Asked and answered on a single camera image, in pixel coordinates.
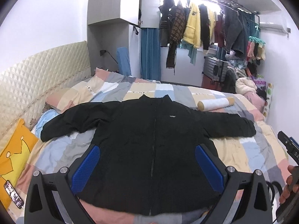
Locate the black puffer jacket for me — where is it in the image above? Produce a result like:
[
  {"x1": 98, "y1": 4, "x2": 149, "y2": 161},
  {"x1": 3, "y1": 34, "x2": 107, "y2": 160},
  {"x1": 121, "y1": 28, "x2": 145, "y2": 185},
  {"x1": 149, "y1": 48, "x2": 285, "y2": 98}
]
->
[{"x1": 41, "y1": 96, "x2": 256, "y2": 215}]

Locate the person's right hand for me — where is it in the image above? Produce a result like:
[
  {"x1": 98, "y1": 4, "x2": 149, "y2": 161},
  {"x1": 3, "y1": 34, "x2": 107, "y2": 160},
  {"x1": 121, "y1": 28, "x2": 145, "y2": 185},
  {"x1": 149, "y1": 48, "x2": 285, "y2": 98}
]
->
[{"x1": 279, "y1": 165, "x2": 298, "y2": 204}]

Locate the pastel patchwork quilt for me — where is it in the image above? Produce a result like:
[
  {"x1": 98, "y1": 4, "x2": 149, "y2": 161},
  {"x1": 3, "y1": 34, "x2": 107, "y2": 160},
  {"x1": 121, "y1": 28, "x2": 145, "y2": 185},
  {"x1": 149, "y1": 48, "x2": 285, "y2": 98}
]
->
[{"x1": 9, "y1": 67, "x2": 292, "y2": 224}]

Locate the polka dot pillow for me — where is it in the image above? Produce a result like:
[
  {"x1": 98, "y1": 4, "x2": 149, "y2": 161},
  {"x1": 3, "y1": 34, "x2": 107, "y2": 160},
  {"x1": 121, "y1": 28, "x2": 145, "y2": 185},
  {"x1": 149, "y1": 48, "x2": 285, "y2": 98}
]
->
[{"x1": 263, "y1": 83, "x2": 273, "y2": 120}]

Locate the light blue pillow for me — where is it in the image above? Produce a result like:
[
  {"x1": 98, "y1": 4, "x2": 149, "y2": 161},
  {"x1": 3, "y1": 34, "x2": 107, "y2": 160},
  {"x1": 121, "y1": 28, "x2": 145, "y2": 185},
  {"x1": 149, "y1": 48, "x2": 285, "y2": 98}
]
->
[{"x1": 34, "y1": 109, "x2": 59, "y2": 138}]

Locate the white and tan bolster pillow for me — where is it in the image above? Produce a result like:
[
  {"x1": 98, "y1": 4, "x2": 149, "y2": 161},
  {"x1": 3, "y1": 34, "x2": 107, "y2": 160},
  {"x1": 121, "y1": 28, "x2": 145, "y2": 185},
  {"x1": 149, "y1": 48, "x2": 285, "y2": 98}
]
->
[{"x1": 197, "y1": 97, "x2": 235, "y2": 111}]

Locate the orange crown cushion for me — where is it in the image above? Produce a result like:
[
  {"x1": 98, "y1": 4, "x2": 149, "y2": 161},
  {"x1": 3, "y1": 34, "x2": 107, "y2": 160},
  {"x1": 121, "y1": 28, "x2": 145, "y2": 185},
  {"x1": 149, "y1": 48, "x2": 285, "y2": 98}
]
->
[{"x1": 0, "y1": 119, "x2": 38, "y2": 208}]

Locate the black smartphone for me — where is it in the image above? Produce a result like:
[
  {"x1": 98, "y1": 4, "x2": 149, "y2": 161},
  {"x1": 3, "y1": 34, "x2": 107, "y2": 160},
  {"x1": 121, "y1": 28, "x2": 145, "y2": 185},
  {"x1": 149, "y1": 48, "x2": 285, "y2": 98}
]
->
[{"x1": 4, "y1": 180, "x2": 24, "y2": 209}]

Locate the cream quilted headboard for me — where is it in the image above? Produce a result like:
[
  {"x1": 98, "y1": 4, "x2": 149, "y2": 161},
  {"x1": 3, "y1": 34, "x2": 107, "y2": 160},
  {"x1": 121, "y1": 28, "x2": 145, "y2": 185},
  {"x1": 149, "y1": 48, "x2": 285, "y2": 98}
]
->
[{"x1": 1, "y1": 41, "x2": 91, "y2": 149}]

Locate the green sock hanger rack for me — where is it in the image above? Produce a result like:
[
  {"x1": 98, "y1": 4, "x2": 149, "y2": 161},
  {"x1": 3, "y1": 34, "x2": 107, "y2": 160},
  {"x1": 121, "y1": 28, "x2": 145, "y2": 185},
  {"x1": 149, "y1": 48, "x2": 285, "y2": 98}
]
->
[{"x1": 246, "y1": 25, "x2": 266, "y2": 62}]

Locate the grey suitcase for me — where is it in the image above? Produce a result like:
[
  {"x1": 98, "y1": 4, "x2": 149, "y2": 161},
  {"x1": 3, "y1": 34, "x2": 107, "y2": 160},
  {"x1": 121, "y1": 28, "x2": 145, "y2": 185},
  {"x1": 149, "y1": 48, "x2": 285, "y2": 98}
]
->
[{"x1": 203, "y1": 57, "x2": 228, "y2": 83}]

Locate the white air conditioner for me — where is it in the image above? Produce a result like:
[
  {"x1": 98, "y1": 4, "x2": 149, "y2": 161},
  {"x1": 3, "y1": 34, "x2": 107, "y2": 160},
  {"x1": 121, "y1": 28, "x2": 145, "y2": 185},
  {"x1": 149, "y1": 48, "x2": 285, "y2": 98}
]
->
[{"x1": 259, "y1": 22, "x2": 290, "y2": 33}]

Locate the blue curtain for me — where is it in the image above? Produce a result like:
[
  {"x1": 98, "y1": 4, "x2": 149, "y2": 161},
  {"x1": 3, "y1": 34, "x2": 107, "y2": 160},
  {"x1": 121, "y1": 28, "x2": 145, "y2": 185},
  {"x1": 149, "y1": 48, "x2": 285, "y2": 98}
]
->
[{"x1": 141, "y1": 28, "x2": 161, "y2": 80}]

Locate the dark grey hanging jacket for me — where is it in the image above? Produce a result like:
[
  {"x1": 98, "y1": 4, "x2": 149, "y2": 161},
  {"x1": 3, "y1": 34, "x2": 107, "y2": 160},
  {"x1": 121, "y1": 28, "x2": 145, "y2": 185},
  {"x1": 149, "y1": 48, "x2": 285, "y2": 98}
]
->
[{"x1": 223, "y1": 7, "x2": 246, "y2": 58}]

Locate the yellow hanging jacket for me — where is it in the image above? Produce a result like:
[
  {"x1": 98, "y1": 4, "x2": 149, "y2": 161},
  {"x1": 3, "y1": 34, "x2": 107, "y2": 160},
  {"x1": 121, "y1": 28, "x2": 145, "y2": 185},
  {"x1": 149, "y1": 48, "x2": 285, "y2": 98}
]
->
[{"x1": 182, "y1": 3, "x2": 201, "y2": 49}]

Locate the black hanging vest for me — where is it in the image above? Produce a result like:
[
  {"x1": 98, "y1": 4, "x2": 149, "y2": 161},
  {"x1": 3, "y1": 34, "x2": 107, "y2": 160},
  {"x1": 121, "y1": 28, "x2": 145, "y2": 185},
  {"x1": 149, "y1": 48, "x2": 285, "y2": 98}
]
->
[{"x1": 159, "y1": 0, "x2": 176, "y2": 47}]

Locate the black cable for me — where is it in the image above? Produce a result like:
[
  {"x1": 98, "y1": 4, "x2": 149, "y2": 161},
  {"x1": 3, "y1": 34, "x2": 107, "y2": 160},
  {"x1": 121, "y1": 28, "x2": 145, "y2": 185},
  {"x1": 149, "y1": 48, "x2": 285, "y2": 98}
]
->
[{"x1": 266, "y1": 180, "x2": 284, "y2": 208}]

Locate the grey wall cabinet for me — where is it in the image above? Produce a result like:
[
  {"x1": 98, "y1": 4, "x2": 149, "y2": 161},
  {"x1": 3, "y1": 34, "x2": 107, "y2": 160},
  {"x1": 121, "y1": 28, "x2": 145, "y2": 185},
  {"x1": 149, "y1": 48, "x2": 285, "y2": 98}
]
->
[{"x1": 87, "y1": 0, "x2": 139, "y2": 74}]

